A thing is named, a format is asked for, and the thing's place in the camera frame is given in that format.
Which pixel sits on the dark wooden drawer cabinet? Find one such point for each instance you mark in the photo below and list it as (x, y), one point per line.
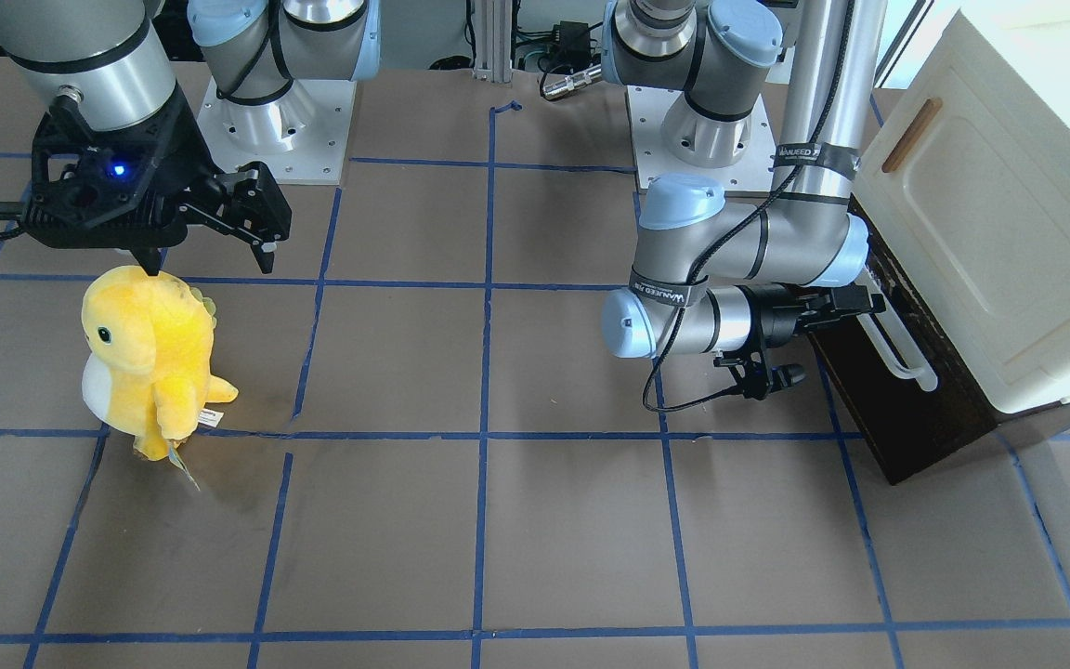
(901, 380)

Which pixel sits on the brown paper table mat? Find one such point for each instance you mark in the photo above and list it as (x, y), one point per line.
(434, 462)

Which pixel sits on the cream plastic storage box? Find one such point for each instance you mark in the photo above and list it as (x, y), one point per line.
(968, 184)

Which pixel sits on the yellow plush dinosaur toy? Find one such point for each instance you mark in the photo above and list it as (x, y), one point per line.
(149, 374)

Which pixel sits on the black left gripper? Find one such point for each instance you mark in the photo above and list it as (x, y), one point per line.
(774, 316)

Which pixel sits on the aluminium frame post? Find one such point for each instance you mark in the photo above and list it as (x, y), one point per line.
(492, 25)

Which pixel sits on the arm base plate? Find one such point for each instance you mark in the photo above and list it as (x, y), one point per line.
(670, 137)
(302, 137)

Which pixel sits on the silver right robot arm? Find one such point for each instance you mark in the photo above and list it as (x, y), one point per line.
(109, 57)

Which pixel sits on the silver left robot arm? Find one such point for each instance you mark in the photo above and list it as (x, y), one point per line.
(744, 239)

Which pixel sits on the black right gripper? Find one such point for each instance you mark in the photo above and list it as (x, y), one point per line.
(184, 154)

